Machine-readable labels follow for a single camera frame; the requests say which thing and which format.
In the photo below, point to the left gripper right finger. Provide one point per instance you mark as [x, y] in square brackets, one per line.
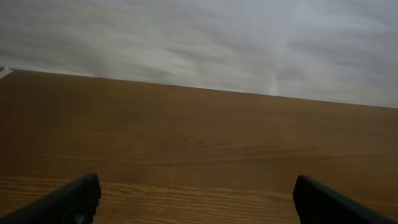
[323, 205]

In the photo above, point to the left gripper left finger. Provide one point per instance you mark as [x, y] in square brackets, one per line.
[71, 202]

